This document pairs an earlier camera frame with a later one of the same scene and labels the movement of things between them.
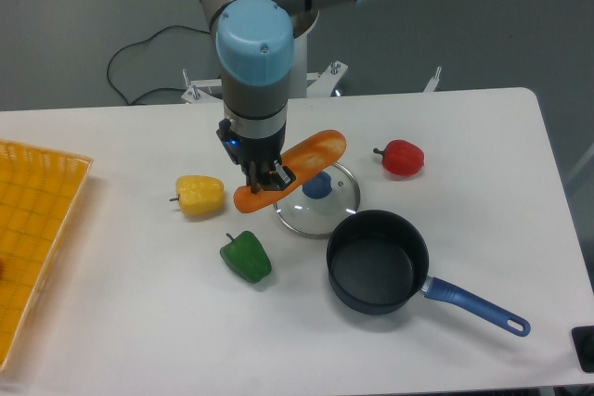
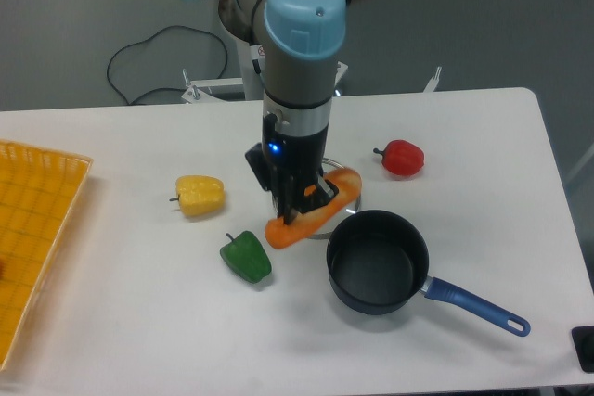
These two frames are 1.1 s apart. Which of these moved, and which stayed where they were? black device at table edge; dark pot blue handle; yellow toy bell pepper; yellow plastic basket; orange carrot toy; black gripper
Moved: orange carrot toy; black gripper
Stayed: black device at table edge; dark pot blue handle; yellow plastic basket; yellow toy bell pepper
